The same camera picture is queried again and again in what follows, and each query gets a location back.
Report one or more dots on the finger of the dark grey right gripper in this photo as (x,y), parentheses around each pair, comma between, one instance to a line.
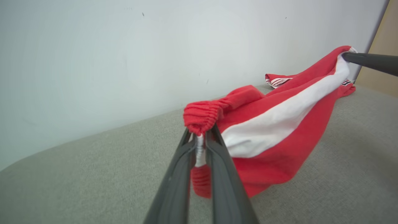
(376,62)

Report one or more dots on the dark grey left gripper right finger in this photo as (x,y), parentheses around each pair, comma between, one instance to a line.
(227,193)

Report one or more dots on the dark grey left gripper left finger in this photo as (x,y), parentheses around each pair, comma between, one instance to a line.
(174,193)

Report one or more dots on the red garment with white hem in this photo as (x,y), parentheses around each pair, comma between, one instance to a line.
(279,161)

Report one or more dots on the red Bulls basketball jersey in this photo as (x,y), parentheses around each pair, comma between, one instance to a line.
(273,77)

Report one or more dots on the tan wooden panel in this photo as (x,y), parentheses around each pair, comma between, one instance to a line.
(388,28)

